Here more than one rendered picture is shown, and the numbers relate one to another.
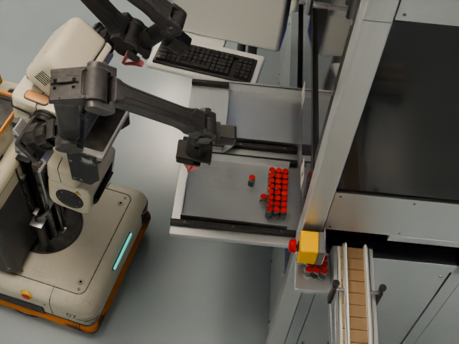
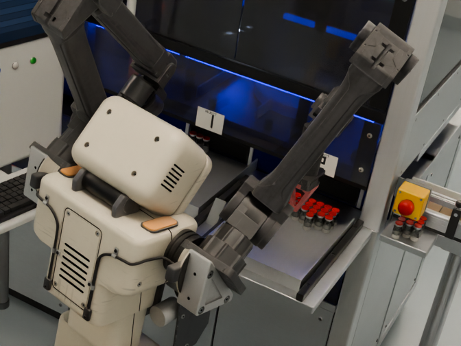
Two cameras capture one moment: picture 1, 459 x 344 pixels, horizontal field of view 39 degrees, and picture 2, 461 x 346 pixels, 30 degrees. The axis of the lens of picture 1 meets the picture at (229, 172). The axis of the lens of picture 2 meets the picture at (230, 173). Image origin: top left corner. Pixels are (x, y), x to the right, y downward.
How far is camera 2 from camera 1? 190 cm
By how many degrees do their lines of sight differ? 53
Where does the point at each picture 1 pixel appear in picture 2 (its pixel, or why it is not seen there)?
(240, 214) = (313, 248)
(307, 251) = (426, 195)
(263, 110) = not seen: hidden behind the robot
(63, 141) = (287, 211)
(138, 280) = not seen: outside the picture
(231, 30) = (9, 145)
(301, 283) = (421, 246)
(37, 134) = (234, 244)
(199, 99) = not seen: hidden behind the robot
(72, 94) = (400, 58)
